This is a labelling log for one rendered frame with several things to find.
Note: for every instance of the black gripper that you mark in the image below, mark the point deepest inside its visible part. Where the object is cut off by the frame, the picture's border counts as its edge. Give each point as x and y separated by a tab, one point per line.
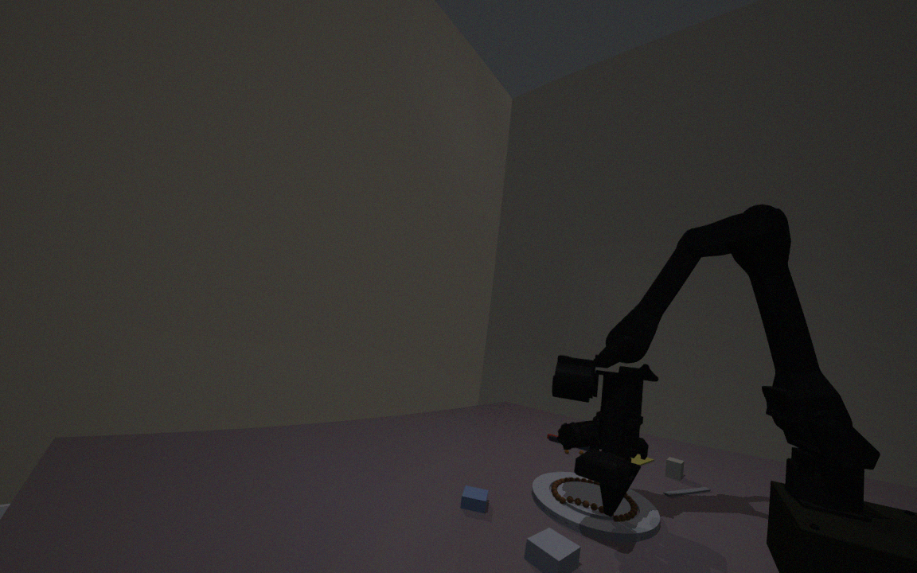
612	467

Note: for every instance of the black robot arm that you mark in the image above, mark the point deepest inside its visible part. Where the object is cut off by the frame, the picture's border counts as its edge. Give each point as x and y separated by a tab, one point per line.
826	471

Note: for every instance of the yellow flat rectangular sheet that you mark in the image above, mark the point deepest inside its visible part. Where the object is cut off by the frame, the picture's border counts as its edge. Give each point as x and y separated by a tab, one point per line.
637	460

